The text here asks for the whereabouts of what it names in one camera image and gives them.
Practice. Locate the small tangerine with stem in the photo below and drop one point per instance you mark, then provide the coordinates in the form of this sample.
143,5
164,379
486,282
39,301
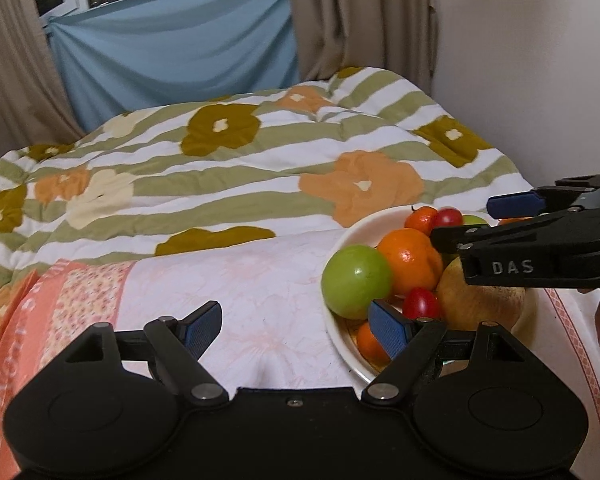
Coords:
420,220

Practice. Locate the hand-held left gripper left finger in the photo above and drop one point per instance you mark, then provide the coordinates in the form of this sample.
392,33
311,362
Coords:
202,331

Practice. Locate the large orange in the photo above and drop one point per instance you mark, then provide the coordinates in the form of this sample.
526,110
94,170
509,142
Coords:
412,260

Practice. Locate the large yellow-red apple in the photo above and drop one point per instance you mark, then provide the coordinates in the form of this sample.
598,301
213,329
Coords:
480,305

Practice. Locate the small green fruit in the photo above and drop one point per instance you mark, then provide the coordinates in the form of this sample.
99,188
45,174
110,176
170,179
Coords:
474,220

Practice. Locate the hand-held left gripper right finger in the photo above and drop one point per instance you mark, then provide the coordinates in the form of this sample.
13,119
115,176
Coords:
387,332

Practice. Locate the medium orange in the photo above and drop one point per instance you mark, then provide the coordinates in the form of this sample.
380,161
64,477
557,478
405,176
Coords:
512,220

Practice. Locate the large green apple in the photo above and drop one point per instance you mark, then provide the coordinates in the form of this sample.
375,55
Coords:
355,282

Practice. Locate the white oval bowl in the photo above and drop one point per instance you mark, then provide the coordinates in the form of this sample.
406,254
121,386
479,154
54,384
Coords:
337,340

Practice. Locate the blue cloth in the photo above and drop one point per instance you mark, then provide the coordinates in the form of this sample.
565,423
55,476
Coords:
180,45

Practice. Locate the beige curtain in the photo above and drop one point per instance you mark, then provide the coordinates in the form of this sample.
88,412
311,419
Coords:
360,15
20,70

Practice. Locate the green striped flower quilt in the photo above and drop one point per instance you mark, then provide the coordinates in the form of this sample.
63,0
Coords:
230,175

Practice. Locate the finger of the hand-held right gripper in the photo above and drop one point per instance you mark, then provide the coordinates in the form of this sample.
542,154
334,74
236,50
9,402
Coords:
530,232
515,203

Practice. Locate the red cherry tomato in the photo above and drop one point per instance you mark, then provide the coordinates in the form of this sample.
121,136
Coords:
449,217
422,304

